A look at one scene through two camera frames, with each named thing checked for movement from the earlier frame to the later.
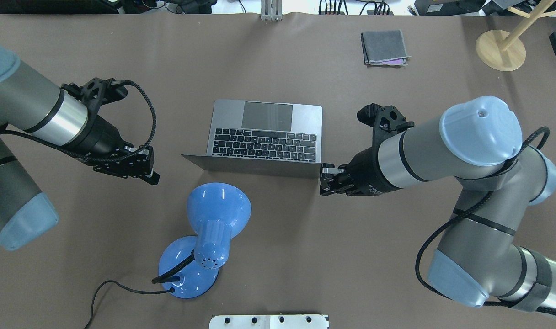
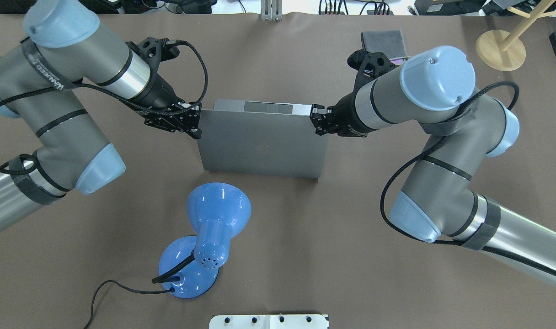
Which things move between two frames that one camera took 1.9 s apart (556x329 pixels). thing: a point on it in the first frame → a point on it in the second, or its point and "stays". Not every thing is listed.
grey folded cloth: [384, 47] stays
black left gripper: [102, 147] → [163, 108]
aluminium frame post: [271, 10] stays
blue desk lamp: [189, 267] stays
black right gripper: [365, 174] → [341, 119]
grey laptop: [264, 138] stays
